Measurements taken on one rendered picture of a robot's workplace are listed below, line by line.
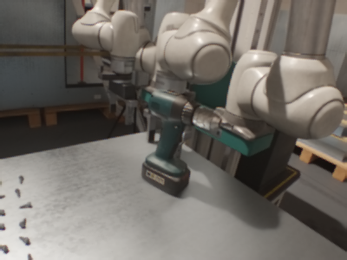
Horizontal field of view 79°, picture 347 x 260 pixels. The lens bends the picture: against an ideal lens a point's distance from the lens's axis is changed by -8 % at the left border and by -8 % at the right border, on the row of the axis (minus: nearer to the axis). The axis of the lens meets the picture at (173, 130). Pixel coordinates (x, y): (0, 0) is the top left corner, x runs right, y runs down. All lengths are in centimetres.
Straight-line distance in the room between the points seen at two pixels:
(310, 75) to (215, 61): 25
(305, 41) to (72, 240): 64
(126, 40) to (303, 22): 53
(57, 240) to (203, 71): 40
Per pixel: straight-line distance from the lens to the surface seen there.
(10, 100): 252
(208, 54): 42
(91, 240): 46
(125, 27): 83
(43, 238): 48
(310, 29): 60
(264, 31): 96
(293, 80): 59
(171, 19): 61
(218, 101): 102
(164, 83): 62
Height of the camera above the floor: 101
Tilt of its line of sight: 24 degrees down
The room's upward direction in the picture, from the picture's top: 9 degrees clockwise
